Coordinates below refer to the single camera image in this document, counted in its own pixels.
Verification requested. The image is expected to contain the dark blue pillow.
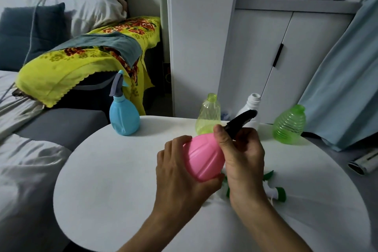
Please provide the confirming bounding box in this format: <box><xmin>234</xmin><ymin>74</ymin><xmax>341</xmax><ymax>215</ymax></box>
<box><xmin>0</xmin><ymin>2</ymin><xmax>67</xmax><ymax>72</ymax></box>

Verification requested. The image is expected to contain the grey cable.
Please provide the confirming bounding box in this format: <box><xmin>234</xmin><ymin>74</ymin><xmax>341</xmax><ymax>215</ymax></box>
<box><xmin>0</xmin><ymin>0</ymin><xmax>69</xmax><ymax>102</ymax></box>

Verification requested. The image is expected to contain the clear green spray head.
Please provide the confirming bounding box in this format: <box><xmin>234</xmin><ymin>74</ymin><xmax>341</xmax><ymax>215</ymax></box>
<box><xmin>220</xmin><ymin>174</ymin><xmax>232</xmax><ymax>200</ymax></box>

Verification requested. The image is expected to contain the person's right forearm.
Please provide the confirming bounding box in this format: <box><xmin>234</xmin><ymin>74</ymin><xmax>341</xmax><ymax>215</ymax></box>
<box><xmin>233</xmin><ymin>200</ymin><xmax>313</xmax><ymax>252</ymax></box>

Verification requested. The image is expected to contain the yellow floral cloth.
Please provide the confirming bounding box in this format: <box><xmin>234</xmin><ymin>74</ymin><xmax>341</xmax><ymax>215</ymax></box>
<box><xmin>15</xmin><ymin>16</ymin><xmax>162</xmax><ymax>116</ymax></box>

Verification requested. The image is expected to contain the white bed sheet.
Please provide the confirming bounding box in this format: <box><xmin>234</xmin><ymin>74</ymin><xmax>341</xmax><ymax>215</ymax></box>
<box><xmin>0</xmin><ymin>70</ymin><xmax>72</xmax><ymax>252</ymax></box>

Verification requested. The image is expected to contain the green ribbed bottle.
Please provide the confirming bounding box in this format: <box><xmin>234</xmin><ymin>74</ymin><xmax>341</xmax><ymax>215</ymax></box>
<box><xmin>272</xmin><ymin>104</ymin><xmax>306</xmax><ymax>145</ymax></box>

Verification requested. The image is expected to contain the grey seat cushion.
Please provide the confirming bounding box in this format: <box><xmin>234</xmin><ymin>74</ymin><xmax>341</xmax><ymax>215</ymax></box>
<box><xmin>15</xmin><ymin>108</ymin><xmax>109</xmax><ymax>152</ymax></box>

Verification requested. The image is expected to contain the yellow translucent bottle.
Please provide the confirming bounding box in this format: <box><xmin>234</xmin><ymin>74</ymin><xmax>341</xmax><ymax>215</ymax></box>
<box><xmin>195</xmin><ymin>93</ymin><xmax>222</xmax><ymax>136</ymax></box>

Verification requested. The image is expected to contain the person's left hand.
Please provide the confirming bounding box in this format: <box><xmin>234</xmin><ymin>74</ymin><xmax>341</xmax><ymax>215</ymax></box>
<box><xmin>152</xmin><ymin>135</ymin><xmax>225</xmax><ymax>220</ymax></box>

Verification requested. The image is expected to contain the black wardrobe handle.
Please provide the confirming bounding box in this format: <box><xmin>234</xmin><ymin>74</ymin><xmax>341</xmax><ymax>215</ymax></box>
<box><xmin>272</xmin><ymin>43</ymin><xmax>284</xmax><ymax>68</ymax></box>

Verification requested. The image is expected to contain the grey-teal towel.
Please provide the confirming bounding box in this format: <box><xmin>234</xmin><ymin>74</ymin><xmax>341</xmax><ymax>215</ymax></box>
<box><xmin>50</xmin><ymin>31</ymin><xmax>143</xmax><ymax>68</ymax></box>

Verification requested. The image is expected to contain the white pillow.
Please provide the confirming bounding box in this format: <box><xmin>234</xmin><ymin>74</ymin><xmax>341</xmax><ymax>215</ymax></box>
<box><xmin>0</xmin><ymin>0</ymin><xmax>128</xmax><ymax>38</ymax></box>

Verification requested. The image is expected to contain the white plastic bottle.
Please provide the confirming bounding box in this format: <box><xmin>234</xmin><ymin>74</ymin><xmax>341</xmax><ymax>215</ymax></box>
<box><xmin>235</xmin><ymin>93</ymin><xmax>261</xmax><ymax>131</ymax></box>

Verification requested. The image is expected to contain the person's right hand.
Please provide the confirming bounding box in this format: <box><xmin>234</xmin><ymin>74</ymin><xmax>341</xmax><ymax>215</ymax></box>
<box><xmin>213</xmin><ymin>124</ymin><xmax>266</xmax><ymax>211</ymax></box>

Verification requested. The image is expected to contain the light blue curtain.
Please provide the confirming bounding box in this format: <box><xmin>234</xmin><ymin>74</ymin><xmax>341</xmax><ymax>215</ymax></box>
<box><xmin>298</xmin><ymin>0</ymin><xmax>378</xmax><ymax>152</ymax></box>

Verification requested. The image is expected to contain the person's left forearm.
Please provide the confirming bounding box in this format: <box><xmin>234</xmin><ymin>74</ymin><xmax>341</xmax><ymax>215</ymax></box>
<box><xmin>118</xmin><ymin>207</ymin><xmax>189</xmax><ymax>252</ymax></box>

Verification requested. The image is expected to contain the grey blue spray head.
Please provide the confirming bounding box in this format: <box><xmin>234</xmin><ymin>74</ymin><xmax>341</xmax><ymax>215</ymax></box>
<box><xmin>109</xmin><ymin>69</ymin><xmax>130</xmax><ymax>99</ymax></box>

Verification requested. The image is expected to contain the blue plastic bottle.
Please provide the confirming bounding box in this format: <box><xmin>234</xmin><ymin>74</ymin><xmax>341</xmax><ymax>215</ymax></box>
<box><xmin>109</xmin><ymin>95</ymin><xmax>141</xmax><ymax>136</ymax></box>

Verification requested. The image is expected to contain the black spray head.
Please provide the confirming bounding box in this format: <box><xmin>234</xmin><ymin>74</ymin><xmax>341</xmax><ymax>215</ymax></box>
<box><xmin>223</xmin><ymin>109</ymin><xmax>258</xmax><ymax>141</ymax></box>

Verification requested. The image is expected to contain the white green spray head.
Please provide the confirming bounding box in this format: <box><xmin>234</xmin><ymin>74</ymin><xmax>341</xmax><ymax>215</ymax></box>
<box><xmin>262</xmin><ymin>170</ymin><xmax>287</xmax><ymax>203</ymax></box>

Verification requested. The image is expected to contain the pink plastic bottle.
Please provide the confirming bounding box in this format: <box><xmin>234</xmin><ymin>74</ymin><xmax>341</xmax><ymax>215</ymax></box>
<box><xmin>183</xmin><ymin>133</ymin><xmax>226</xmax><ymax>183</ymax></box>

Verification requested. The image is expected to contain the white wardrobe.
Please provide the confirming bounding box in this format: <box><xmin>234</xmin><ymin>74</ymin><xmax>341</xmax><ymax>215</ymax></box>
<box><xmin>165</xmin><ymin>0</ymin><xmax>378</xmax><ymax>124</ymax></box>

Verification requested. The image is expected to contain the white grey lint roller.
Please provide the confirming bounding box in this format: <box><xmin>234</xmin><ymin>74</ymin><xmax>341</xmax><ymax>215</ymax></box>
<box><xmin>348</xmin><ymin>148</ymin><xmax>378</xmax><ymax>176</ymax></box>

